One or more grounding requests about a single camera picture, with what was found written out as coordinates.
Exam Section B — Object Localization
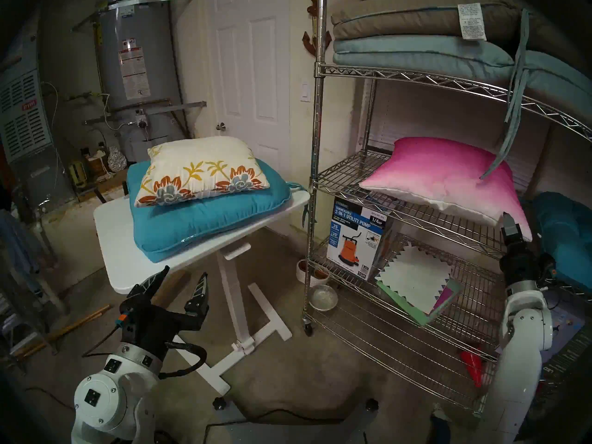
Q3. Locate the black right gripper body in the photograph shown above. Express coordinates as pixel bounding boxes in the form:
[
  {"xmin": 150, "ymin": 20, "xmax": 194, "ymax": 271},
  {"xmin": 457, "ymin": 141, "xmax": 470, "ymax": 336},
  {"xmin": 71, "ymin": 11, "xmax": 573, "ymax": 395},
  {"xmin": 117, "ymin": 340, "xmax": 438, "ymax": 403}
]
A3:
[{"xmin": 500, "ymin": 243, "xmax": 556, "ymax": 287}]

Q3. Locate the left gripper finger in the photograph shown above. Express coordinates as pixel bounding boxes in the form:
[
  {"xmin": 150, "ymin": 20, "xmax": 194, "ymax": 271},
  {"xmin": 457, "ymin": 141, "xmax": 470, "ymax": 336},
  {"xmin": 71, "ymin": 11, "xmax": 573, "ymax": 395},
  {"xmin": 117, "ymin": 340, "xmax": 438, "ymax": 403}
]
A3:
[
  {"xmin": 129, "ymin": 265, "xmax": 171, "ymax": 301},
  {"xmin": 185, "ymin": 272, "xmax": 210, "ymax": 315}
]

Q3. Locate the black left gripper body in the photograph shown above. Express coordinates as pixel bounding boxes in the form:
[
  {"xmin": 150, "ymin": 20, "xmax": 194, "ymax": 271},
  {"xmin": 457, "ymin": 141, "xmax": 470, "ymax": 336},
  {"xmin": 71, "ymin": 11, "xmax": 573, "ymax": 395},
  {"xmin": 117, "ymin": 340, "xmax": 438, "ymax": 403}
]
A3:
[{"xmin": 116, "ymin": 293, "xmax": 208, "ymax": 361}]

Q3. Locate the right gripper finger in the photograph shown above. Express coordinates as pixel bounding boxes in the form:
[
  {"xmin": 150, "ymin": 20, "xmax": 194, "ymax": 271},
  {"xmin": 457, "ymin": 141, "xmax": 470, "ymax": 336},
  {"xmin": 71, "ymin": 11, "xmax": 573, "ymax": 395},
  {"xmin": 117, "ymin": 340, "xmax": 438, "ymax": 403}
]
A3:
[{"xmin": 502, "ymin": 212, "xmax": 521, "ymax": 245}]

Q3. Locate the pink white ombre cushion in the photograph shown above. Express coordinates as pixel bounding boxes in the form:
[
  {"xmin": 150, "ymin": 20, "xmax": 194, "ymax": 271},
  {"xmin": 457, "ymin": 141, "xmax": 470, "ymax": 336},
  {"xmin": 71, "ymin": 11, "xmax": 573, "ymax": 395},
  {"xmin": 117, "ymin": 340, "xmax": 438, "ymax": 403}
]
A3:
[{"xmin": 359, "ymin": 137, "xmax": 533, "ymax": 242}]

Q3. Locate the teal tufted cushion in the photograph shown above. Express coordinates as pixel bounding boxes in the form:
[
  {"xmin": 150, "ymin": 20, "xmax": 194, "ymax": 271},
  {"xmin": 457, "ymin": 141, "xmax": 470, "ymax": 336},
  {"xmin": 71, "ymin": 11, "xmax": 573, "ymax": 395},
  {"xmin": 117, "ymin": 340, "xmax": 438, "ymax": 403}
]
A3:
[{"xmin": 527, "ymin": 191, "xmax": 592, "ymax": 291}]

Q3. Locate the teal flat seat cushion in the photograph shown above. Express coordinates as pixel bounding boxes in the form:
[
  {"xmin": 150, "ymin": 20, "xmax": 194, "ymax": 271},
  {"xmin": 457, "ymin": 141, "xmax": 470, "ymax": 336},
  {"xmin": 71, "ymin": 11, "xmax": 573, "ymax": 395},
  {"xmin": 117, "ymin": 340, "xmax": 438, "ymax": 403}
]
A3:
[{"xmin": 127, "ymin": 159, "xmax": 308, "ymax": 263}]

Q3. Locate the cream floral print cushion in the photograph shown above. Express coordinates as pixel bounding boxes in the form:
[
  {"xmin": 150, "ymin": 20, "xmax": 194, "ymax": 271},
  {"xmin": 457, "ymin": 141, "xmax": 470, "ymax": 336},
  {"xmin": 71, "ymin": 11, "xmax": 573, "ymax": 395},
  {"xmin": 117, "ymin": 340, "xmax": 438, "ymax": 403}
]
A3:
[{"xmin": 134, "ymin": 136, "xmax": 271, "ymax": 208}]

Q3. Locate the light blue bench cushion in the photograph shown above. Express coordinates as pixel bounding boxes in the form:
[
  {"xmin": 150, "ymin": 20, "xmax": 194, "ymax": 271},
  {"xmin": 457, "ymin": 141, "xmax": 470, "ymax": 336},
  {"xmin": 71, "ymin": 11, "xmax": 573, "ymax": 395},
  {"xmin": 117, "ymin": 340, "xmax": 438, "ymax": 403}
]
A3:
[{"xmin": 332, "ymin": 8, "xmax": 592, "ymax": 180}]

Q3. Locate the olive brown bench cushion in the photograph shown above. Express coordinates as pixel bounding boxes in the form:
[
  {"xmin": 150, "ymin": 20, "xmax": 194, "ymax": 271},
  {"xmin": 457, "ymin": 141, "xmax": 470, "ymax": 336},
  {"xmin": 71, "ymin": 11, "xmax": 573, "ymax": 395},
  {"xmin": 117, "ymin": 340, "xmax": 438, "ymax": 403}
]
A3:
[{"xmin": 331, "ymin": 0, "xmax": 583, "ymax": 69}]

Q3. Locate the white rolling overbed table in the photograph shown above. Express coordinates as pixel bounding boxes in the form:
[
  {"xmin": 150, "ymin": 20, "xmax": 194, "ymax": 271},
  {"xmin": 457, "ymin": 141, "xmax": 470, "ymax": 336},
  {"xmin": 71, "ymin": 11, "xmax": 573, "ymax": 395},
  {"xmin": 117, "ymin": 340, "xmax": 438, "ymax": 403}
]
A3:
[{"xmin": 93, "ymin": 189, "xmax": 310, "ymax": 396}]

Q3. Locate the wooden stick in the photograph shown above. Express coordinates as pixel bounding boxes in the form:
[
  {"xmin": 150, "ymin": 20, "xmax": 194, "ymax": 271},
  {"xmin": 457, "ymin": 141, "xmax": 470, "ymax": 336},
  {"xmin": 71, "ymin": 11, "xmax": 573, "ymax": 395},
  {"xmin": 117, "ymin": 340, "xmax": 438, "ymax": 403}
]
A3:
[{"xmin": 18, "ymin": 304, "xmax": 111, "ymax": 358}]

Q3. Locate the pink foam sheet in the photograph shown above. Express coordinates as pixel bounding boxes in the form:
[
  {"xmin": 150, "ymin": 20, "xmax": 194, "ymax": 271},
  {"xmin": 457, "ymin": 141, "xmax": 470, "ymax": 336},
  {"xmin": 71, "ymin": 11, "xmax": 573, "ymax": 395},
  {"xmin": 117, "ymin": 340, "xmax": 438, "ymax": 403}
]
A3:
[{"xmin": 432, "ymin": 281, "xmax": 456, "ymax": 312}]

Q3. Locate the white zigzag edged sheet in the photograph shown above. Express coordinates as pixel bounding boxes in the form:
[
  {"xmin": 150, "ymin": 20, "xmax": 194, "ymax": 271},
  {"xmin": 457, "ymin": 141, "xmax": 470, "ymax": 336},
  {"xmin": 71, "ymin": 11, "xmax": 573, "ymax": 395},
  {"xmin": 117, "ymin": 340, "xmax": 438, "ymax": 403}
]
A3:
[{"xmin": 375, "ymin": 244, "xmax": 453, "ymax": 314}]

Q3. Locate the white ceramic pet bowl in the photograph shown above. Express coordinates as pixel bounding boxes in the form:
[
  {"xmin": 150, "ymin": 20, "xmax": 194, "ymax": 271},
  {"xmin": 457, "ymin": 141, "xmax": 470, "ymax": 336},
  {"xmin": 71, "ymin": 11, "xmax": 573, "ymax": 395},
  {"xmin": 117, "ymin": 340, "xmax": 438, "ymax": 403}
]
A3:
[{"xmin": 297, "ymin": 259, "xmax": 330, "ymax": 285}]

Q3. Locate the red plastic cone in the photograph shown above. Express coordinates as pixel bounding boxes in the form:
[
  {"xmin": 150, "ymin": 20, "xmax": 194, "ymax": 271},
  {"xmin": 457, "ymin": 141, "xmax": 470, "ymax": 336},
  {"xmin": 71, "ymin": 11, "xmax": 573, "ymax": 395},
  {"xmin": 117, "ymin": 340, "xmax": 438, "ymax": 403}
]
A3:
[{"xmin": 460, "ymin": 351, "xmax": 484, "ymax": 388}]

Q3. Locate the green foam sheet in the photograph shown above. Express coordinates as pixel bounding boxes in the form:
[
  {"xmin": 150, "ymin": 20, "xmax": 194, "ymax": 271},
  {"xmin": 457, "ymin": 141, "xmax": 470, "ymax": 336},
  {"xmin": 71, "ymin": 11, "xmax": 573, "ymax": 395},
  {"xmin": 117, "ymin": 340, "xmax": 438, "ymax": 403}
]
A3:
[{"xmin": 377, "ymin": 277, "xmax": 463, "ymax": 327}]

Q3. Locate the metal pet bowl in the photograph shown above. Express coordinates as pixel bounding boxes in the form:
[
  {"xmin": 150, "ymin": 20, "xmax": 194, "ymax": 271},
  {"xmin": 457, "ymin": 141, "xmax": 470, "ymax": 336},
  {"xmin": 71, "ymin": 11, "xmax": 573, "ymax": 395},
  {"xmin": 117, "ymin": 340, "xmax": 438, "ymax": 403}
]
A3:
[{"xmin": 308, "ymin": 285, "xmax": 339, "ymax": 312}]

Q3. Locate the crumpled foil ball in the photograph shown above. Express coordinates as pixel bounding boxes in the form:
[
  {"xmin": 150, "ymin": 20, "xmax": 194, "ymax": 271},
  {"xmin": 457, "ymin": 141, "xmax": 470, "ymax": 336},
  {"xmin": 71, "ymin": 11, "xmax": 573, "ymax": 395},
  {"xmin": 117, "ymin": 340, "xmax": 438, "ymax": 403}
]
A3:
[{"xmin": 107, "ymin": 146, "xmax": 128, "ymax": 172}]

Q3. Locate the grey metal ladder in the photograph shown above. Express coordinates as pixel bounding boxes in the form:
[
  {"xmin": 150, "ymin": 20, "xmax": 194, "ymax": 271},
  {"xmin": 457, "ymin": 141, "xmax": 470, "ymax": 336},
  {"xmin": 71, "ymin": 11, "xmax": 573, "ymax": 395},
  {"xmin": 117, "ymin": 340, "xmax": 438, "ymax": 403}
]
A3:
[{"xmin": 0, "ymin": 263, "xmax": 58, "ymax": 356}]

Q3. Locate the blue hanging cloth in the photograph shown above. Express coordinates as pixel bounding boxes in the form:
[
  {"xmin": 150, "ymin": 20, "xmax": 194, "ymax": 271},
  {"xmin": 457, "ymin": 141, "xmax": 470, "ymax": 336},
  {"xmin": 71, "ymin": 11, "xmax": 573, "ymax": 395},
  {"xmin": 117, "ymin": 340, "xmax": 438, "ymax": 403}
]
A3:
[{"xmin": 0, "ymin": 210, "xmax": 40, "ymax": 286}]

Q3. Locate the utility pump cardboard box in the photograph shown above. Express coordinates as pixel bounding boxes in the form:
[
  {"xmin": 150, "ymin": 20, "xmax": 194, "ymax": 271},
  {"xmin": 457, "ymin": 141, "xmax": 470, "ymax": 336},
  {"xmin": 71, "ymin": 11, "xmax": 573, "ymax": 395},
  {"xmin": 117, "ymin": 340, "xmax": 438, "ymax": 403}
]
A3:
[{"xmin": 327, "ymin": 197, "xmax": 394, "ymax": 282}]

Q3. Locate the blue white floor object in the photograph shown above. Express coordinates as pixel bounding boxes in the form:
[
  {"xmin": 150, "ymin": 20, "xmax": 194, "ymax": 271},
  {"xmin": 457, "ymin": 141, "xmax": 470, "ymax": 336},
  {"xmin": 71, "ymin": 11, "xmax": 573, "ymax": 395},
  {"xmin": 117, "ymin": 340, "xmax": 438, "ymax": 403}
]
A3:
[{"xmin": 430, "ymin": 404, "xmax": 451, "ymax": 444}]

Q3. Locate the grey furnace unit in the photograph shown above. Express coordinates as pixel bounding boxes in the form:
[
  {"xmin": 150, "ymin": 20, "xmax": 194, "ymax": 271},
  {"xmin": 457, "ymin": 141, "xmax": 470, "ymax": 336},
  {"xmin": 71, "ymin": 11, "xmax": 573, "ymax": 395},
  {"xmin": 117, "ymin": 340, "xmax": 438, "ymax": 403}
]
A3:
[{"xmin": 0, "ymin": 13, "xmax": 77, "ymax": 212}]

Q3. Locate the grey water heater tank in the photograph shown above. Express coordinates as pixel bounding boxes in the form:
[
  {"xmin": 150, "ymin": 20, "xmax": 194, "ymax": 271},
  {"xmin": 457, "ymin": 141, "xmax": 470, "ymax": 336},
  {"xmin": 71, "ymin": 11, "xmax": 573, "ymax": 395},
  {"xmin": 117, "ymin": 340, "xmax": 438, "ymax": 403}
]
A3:
[{"xmin": 95, "ymin": 0, "xmax": 188, "ymax": 164}]

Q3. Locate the white panel door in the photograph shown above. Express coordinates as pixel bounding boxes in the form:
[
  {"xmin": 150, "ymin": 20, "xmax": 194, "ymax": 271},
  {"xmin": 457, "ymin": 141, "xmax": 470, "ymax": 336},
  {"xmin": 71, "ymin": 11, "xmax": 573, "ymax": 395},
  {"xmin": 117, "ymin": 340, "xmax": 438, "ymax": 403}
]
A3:
[{"xmin": 210, "ymin": 0, "xmax": 292, "ymax": 171}]

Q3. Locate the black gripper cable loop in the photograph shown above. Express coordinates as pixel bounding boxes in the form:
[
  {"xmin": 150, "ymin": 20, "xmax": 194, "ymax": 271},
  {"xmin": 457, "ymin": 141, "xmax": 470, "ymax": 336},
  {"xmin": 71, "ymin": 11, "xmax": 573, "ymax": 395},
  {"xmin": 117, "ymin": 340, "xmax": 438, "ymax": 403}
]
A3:
[{"xmin": 160, "ymin": 341, "xmax": 207, "ymax": 380}]

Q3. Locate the black power cable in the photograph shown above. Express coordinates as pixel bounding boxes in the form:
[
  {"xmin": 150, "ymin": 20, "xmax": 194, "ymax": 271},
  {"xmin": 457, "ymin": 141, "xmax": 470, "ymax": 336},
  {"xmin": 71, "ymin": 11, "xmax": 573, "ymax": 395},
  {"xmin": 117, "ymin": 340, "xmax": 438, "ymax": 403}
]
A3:
[{"xmin": 203, "ymin": 408, "xmax": 345, "ymax": 444}]

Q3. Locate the chrome wire shelving rack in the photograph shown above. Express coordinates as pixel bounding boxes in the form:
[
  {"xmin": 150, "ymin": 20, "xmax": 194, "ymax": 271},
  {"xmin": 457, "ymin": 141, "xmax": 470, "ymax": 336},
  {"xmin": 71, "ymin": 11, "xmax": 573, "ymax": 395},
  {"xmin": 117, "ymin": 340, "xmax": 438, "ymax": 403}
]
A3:
[{"xmin": 303, "ymin": 0, "xmax": 592, "ymax": 413}]

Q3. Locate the brown anchor wall decoration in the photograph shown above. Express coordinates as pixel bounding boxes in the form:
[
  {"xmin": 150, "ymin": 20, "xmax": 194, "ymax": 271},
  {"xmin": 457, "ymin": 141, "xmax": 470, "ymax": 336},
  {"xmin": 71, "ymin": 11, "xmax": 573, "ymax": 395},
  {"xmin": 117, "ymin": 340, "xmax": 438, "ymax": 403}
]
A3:
[{"xmin": 302, "ymin": 0, "xmax": 331, "ymax": 57}]

